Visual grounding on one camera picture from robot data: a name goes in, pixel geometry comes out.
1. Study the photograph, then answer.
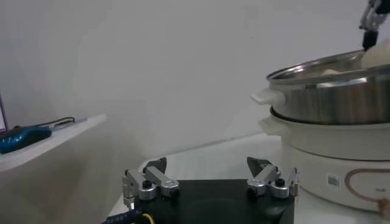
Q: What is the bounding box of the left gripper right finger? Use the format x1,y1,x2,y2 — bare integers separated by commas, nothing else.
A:
246,156,301,199

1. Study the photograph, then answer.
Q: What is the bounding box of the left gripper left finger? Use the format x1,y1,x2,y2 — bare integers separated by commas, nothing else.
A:
121,156,180,211

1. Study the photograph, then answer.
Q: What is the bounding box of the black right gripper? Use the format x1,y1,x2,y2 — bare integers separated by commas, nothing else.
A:
358,0,390,52

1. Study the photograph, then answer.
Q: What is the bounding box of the white steamed baozi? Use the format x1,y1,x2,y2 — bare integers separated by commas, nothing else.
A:
360,38,390,69

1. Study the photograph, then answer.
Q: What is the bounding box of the perforated steel steamer basket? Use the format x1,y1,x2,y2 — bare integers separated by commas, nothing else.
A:
250,48,390,125

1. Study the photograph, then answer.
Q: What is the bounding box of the white electric pot base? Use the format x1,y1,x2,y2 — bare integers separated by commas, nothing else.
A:
258,114,390,222

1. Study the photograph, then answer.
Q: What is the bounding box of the white side table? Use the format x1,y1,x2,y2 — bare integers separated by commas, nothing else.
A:
0,113,108,173

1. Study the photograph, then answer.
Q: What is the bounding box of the blue computer mouse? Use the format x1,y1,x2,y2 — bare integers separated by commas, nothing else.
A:
0,125,53,155

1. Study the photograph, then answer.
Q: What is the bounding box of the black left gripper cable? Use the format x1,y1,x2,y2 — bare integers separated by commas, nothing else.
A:
102,208,155,224

